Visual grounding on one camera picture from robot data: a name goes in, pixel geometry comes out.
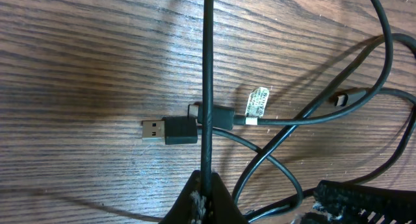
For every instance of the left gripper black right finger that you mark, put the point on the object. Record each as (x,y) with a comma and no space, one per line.
(223,209)

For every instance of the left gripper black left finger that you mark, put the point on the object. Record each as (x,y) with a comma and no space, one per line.
(189,207)

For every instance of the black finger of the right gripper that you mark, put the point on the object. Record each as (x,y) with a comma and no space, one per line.
(337,202)

